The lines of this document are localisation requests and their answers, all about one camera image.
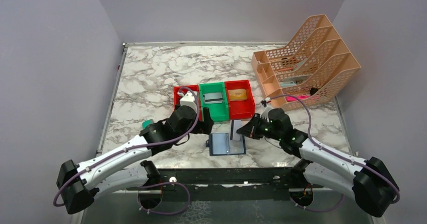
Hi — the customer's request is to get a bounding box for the black clip in organizer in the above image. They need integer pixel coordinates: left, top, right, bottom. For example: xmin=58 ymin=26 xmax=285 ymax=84
xmin=310 ymin=88 xmax=318 ymax=96

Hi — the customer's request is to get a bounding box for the red bin with black card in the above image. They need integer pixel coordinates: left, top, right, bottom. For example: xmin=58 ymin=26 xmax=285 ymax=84
xmin=174 ymin=85 xmax=202 ymax=121

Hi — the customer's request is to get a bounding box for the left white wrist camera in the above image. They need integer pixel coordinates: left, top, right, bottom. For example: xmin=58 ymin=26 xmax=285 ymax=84
xmin=179 ymin=91 xmax=197 ymax=112

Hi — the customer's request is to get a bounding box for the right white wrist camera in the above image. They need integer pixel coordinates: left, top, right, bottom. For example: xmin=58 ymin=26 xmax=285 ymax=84
xmin=260 ymin=99 xmax=273 ymax=119

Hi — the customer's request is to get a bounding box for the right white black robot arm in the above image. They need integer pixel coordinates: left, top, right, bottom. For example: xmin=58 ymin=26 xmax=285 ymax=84
xmin=236 ymin=109 xmax=400 ymax=217

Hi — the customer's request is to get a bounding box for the silver card from holder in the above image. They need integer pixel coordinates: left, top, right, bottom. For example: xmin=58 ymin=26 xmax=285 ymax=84
xmin=229 ymin=120 xmax=242 ymax=141

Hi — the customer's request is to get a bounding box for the navy blue card holder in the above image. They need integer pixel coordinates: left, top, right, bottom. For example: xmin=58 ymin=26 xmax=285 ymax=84
xmin=205 ymin=133 xmax=246 ymax=156

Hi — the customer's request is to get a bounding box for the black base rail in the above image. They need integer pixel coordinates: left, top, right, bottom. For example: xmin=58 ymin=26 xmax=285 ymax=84
xmin=134 ymin=167 xmax=308 ymax=201

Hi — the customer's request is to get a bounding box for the silver gray item in organizer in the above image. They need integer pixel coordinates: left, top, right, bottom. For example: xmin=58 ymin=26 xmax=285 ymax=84
xmin=279 ymin=75 xmax=310 ymax=88

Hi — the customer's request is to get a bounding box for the green plastic bin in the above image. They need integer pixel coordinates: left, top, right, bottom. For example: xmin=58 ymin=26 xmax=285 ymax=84
xmin=199 ymin=82 xmax=229 ymax=122

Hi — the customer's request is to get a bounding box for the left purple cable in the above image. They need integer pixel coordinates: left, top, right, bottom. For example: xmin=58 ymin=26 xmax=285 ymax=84
xmin=53 ymin=87 xmax=201 ymax=207

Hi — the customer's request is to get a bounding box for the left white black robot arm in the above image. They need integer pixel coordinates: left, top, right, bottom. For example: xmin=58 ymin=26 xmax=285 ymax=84
xmin=53 ymin=106 xmax=214 ymax=214

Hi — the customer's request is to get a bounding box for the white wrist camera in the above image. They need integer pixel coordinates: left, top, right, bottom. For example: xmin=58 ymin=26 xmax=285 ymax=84
xmin=179 ymin=91 xmax=197 ymax=112
xmin=260 ymin=99 xmax=273 ymax=119

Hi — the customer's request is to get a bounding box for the small teal eraser block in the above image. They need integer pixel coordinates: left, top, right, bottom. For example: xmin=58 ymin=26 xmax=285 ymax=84
xmin=141 ymin=119 xmax=153 ymax=129

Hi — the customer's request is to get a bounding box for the red bin with gold card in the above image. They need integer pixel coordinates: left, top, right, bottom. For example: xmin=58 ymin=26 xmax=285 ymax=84
xmin=225 ymin=80 xmax=255 ymax=120

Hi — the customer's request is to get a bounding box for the peach plastic file organizer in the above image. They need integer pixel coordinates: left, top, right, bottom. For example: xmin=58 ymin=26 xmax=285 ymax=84
xmin=251 ymin=14 xmax=361 ymax=111

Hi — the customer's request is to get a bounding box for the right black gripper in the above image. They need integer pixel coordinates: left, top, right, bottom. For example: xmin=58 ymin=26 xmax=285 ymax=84
xmin=237 ymin=113 xmax=282 ymax=141

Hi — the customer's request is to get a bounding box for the pink highlighter marker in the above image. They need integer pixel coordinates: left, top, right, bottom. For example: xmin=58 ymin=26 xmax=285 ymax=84
xmin=285 ymin=96 xmax=310 ymax=102

